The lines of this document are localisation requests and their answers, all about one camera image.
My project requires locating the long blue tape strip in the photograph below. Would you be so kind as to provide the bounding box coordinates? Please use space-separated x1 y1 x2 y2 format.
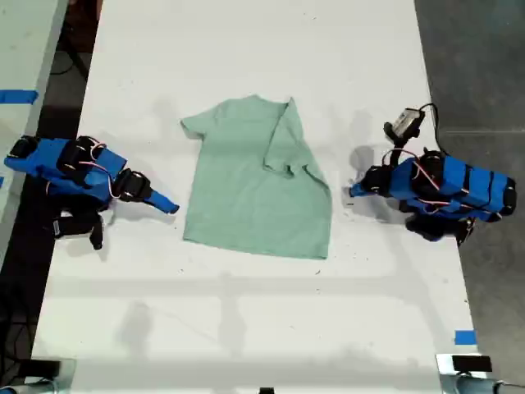
0 89 40 104

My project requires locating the small black box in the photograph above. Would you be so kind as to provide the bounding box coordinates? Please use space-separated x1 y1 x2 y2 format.
29 360 62 375
452 355 493 373

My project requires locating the white side table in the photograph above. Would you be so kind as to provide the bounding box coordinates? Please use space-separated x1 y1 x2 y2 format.
0 0 70 263

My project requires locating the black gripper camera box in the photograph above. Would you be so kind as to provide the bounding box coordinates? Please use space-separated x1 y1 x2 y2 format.
52 208 104 251
382 107 426 148

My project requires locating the pale green T-shirt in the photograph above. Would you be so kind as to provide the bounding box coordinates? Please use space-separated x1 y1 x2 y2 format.
179 94 332 260

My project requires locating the black camera cable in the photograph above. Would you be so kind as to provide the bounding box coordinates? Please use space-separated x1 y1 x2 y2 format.
417 102 446 158

